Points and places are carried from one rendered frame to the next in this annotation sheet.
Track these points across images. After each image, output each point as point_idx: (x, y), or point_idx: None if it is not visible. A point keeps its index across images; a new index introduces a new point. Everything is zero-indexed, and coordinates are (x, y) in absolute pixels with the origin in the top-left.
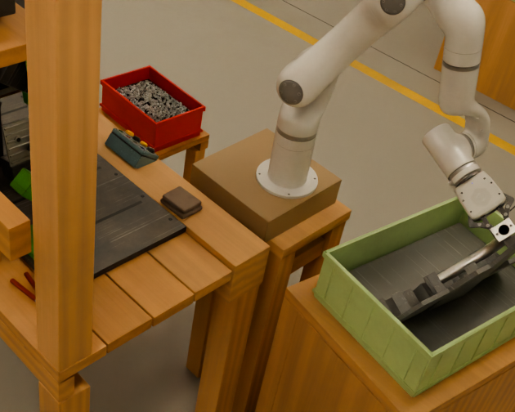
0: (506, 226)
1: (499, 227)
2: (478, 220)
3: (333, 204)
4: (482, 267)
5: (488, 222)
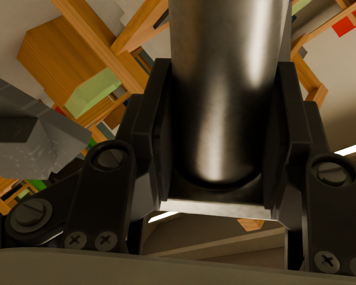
0: (255, 125)
1: (196, 188)
2: None
3: None
4: (73, 157)
5: (139, 236)
